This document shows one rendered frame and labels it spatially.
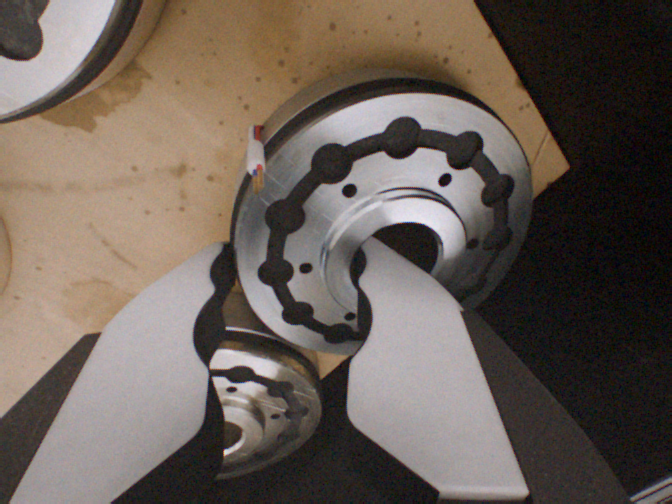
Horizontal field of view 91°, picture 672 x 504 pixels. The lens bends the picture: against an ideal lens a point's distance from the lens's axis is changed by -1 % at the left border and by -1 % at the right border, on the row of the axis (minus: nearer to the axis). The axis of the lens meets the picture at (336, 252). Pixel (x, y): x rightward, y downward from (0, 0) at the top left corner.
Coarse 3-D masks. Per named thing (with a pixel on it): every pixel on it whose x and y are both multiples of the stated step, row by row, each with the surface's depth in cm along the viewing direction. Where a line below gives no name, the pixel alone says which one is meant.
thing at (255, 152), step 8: (256, 128) 10; (256, 136) 9; (248, 144) 9; (256, 144) 8; (248, 152) 8; (256, 152) 8; (248, 160) 8; (256, 160) 8; (264, 160) 8; (248, 168) 8; (256, 168) 7; (264, 168) 8; (256, 176) 7; (256, 184) 7; (256, 192) 7
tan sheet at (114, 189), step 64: (192, 0) 9; (256, 0) 9; (320, 0) 10; (384, 0) 10; (448, 0) 10; (128, 64) 10; (192, 64) 10; (256, 64) 10; (320, 64) 11; (384, 64) 11; (448, 64) 11; (0, 128) 10; (64, 128) 10; (128, 128) 10; (192, 128) 11; (512, 128) 13; (0, 192) 11; (64, 192) 11; (128, 192) 11; (192, 192) 12; (64, 256) 12; (128, 256) 13; (0, 320) 13; (64, 320) 14; (0, 384) 15
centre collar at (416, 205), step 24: (384, 192) 10; (408, 192) 10; (432, 192) 10; (360, 216) 10; (384, 216) 10; (408, 216) 10; (432, 216) 10; (456, 216) 10; (336, 240) 10; (360, 240) 10; (432, 240) 11; (456, 240) 11; (336, 264) 10; (432, 264) 12; (456, 264) 11; (336, 288) 11
